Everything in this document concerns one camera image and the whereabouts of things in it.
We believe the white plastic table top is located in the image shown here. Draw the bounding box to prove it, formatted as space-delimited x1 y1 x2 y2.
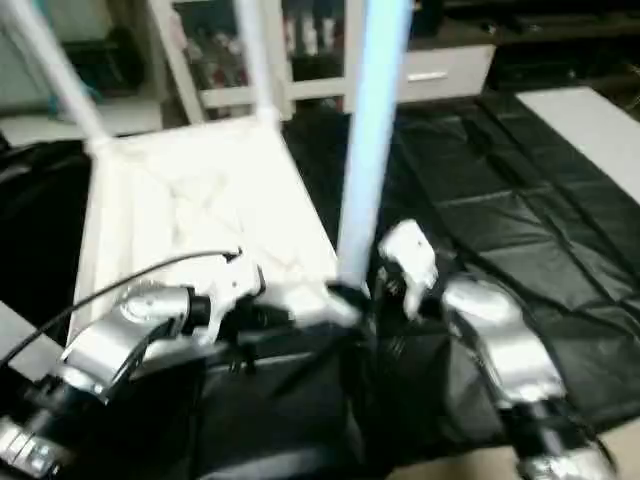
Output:
70 116 367 347

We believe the black table mat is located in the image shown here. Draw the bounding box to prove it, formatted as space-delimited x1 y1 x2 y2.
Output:
0 95 640 480

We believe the white drawer unit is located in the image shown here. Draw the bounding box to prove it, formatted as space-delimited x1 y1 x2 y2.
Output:
394 44 497 107

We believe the white glass door cabinet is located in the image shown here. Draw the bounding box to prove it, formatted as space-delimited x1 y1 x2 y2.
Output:
148 0 367 123

